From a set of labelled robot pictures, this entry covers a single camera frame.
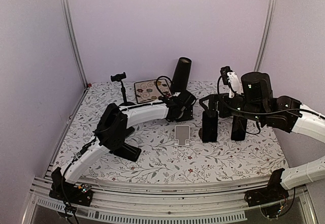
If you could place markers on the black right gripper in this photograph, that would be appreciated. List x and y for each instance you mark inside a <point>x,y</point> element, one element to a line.
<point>222,97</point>

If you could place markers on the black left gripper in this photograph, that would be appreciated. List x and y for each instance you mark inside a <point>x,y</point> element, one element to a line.
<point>188,115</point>

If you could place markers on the blue edged black phone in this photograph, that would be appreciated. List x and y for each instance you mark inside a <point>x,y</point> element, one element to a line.
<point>209,128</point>

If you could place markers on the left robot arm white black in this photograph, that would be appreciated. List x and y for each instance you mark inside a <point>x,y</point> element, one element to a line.
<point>115,125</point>

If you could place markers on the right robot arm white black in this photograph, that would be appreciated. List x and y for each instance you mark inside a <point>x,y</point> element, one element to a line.
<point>251,98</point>

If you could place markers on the black tall phone holder stand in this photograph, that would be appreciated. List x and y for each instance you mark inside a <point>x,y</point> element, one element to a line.
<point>119,78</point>

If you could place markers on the black cylindrical speaker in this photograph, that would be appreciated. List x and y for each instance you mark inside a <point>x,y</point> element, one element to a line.
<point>181,75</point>

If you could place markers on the brown round wooden coaster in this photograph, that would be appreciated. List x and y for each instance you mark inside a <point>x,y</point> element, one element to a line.
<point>200,133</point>

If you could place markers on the floral square ceramic plate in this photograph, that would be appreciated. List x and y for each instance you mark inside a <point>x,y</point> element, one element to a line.
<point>146,91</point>

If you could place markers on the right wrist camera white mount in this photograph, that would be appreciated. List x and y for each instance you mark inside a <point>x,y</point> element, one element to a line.
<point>231,80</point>

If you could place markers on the black clamp phone mount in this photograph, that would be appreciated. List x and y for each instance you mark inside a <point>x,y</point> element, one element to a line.
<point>128,152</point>

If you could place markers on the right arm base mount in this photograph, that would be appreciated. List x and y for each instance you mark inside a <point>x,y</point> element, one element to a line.
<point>273,192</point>

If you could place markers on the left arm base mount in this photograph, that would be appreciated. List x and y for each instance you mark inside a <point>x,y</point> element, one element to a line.
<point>71,193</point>

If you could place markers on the right aluminium frame post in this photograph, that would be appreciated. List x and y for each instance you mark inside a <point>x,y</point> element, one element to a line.
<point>265,35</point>

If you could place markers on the aluminium frame post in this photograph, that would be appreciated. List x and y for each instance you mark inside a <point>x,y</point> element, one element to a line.
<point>265,35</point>
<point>73,41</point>

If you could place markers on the left aluminium frame post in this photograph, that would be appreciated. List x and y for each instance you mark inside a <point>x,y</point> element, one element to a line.
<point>73,41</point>

